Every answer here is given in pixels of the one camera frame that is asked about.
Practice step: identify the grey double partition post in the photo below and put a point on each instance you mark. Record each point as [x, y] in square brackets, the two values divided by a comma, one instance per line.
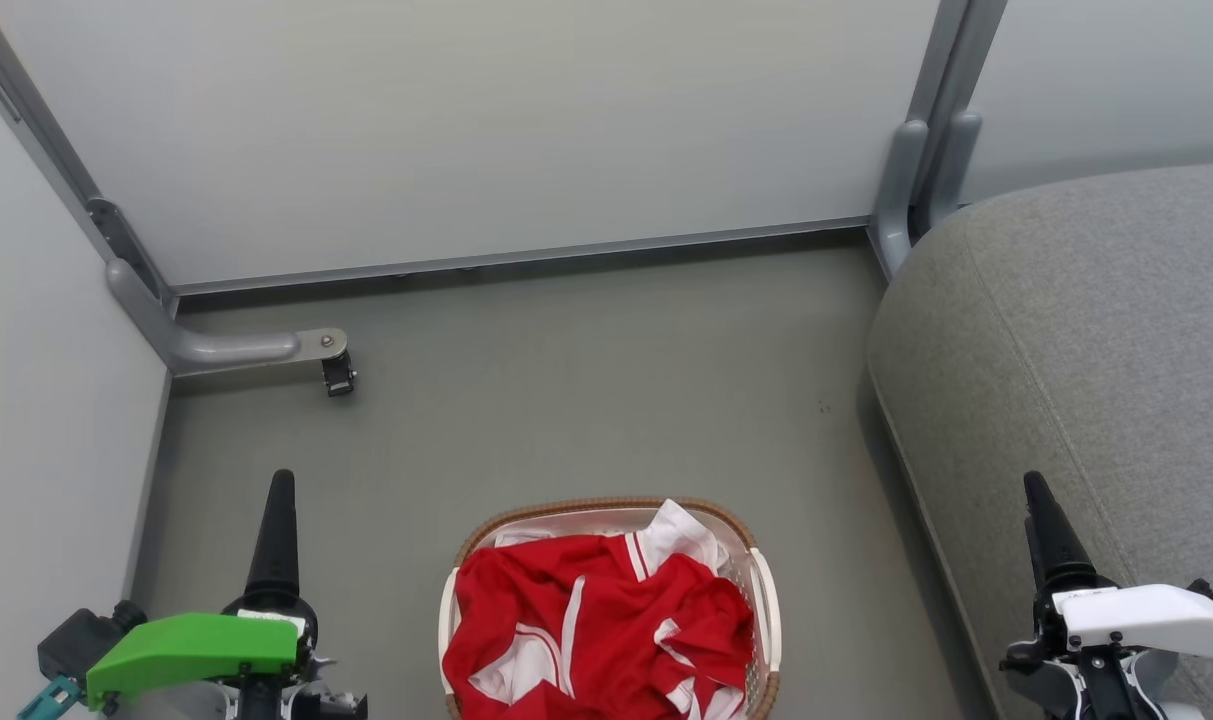
[951, 50]

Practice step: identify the black caster wheel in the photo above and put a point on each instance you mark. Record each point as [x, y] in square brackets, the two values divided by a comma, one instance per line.
[338, 375]

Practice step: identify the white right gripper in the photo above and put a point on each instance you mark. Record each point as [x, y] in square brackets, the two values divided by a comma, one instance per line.
[1146, 615]

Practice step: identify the white fabric basket liner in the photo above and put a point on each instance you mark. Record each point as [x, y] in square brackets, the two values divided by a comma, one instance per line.
[566, 522]

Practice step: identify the white laundry basket brown rim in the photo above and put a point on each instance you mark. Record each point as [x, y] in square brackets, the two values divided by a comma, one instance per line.
[764, 600]

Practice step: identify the red and white jersey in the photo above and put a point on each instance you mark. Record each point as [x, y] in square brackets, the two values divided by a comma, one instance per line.
[586, 640]

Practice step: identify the long grey partition foot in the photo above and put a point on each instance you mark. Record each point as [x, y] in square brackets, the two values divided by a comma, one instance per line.
[226, 348]

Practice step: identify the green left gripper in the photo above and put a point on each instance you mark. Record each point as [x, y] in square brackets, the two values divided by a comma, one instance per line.
[186, 650]

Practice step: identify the grey partition corner post bracket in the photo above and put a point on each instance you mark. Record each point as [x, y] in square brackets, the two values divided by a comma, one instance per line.
[126, 245]

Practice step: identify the grey fabric sofa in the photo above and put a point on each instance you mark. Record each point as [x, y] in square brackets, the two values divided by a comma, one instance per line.
[1086, 330]

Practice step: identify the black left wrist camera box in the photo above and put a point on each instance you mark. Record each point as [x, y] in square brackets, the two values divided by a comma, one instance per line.
[76, 640]

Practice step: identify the grey partition bottom rail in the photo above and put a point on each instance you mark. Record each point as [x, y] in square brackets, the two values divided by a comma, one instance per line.
[516, 258]
[151, 470]

